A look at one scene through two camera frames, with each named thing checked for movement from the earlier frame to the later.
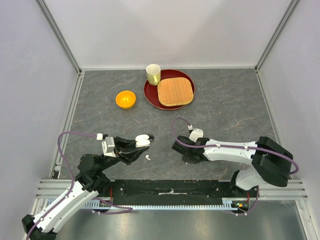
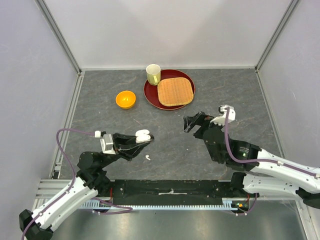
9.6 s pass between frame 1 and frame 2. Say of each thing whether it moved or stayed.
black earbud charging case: stayed
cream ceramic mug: stayed
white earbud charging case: moved
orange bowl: stayed
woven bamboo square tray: stayed
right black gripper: moved
